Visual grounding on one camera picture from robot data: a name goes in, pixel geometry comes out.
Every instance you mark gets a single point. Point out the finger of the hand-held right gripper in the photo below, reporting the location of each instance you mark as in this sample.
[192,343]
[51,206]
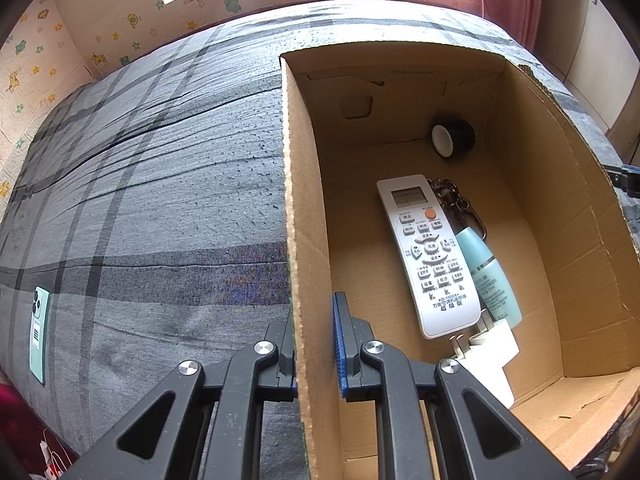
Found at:
[625,176]

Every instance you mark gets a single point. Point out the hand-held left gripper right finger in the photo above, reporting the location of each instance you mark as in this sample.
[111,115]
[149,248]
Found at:
[342,345]

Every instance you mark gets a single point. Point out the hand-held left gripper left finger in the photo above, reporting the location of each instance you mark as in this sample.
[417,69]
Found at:
[280,360]

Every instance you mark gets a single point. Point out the cardboard box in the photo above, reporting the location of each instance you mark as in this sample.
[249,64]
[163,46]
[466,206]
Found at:
[540,260]

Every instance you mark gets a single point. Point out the white remote control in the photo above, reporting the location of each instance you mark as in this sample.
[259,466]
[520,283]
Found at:
[430,260]

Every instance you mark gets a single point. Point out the large white charger plug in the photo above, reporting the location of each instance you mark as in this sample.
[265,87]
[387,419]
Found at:
[487,382]

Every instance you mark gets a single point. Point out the small white charger plug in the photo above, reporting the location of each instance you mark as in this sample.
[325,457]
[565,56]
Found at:
[500,342]

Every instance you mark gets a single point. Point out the teal cosmetic bottle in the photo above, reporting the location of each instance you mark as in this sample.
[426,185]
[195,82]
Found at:
[485,270]

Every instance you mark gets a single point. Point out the black round jar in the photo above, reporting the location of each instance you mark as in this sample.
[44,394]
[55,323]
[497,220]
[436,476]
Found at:
[460,136]

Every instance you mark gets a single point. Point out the white cabinet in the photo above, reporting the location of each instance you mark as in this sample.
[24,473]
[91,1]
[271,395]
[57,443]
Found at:
[595,50]

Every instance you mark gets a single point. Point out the grey plaid bed sheet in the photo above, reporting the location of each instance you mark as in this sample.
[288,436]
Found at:
[150,185]

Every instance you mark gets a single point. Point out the green smartphone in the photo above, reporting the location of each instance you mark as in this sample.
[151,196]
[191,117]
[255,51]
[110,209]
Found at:
[39,335]

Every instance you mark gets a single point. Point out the red cloth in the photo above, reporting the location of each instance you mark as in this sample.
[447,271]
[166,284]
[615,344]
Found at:
[20,425]

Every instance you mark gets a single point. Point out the dark plaid cloth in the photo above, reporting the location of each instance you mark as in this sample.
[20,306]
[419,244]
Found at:
[615,452]

